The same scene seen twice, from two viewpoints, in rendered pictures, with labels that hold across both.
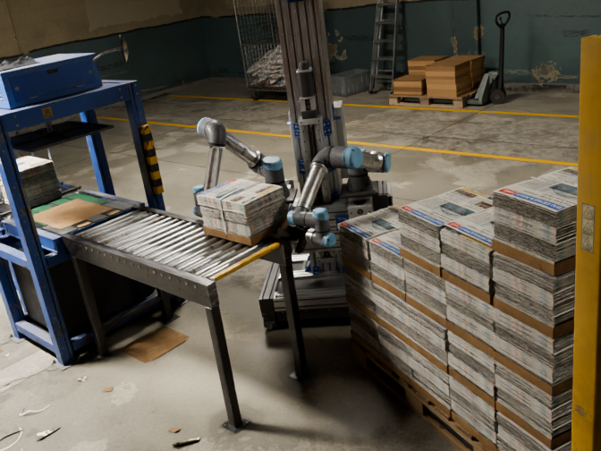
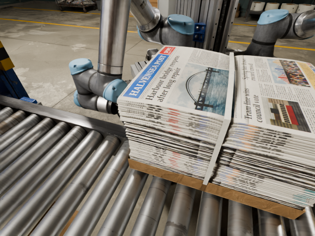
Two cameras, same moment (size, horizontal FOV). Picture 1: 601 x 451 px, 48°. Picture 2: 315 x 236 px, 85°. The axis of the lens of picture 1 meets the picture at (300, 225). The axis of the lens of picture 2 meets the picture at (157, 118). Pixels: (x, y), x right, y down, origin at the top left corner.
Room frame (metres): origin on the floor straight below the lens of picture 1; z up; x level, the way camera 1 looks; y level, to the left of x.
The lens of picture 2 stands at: (3.11, 0.57, 1.20)
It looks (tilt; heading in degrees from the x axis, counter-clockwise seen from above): 41 degrees down; 334
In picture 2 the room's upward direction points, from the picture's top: straight up
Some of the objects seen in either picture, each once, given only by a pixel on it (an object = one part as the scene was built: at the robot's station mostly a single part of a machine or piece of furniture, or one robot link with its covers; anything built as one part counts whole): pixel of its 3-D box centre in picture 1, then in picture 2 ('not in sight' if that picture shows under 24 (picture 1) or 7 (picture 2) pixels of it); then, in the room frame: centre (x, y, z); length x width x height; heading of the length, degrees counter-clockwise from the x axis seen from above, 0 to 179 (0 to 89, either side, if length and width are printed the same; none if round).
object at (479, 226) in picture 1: (504, 222); not in sight; (2.37, -0.79, 1.06); 0.37 x 0.28 x 0.01; 113
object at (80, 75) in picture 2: (201, 195); (86, 77); (3.71, 0.55, 0.92); 0.11 x 0.08 x 0.11; 28
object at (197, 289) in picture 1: (131, 266); not in sight; (3.23, 0.91, 0.74); 1.34 x 0.05 x 0.12; 45
